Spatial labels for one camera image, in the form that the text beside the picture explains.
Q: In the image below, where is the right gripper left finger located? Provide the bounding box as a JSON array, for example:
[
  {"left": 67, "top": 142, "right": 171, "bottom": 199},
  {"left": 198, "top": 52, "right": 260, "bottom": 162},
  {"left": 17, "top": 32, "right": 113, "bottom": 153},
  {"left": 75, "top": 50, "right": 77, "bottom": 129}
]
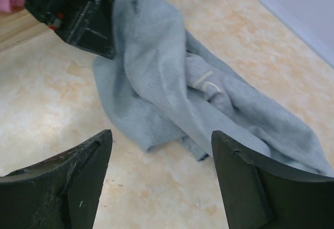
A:
[{"left": 1, "top": 130, "right": 113, "bottom": 228}]

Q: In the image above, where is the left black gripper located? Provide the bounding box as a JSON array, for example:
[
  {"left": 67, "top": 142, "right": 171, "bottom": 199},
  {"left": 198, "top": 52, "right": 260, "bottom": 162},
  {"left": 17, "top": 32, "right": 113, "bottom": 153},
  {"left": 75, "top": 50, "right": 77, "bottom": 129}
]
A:
[{"left": 25, "top": 0, "right": 115, "bottom": 59}]

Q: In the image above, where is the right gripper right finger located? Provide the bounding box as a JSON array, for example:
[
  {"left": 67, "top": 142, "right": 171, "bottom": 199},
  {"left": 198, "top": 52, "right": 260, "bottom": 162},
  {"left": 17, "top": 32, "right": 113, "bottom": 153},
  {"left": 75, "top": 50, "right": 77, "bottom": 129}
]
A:
[{"left": 211, "top": 131, "right": 333, "bottom": 229}]

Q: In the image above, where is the light blue pillowcase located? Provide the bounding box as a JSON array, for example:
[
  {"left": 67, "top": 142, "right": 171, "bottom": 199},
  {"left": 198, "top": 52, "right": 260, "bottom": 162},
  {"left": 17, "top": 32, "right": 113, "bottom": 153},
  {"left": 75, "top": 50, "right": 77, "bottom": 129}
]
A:
[{"left": 93, "top": 0, "right": 333, "bottom": 176}]

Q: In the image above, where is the wooden tray box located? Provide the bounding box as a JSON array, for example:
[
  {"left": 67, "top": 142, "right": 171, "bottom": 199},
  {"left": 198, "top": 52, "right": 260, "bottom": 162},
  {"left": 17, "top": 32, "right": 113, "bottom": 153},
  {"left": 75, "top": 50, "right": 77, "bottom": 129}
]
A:
[{"left": 1, "top": 8, "right": 50, "bottom": 52}]

